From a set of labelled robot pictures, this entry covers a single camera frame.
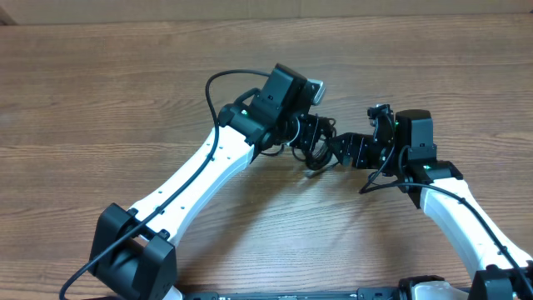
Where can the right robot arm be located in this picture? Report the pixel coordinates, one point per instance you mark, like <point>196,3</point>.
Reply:
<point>402,147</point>

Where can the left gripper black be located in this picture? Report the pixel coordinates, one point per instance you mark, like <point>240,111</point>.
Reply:
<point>315,130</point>

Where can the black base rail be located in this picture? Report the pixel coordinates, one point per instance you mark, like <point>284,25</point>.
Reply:
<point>363,293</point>

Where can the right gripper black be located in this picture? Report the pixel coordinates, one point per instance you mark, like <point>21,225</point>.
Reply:
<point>361,143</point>

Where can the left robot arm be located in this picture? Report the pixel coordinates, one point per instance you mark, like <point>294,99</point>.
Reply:
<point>134,250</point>

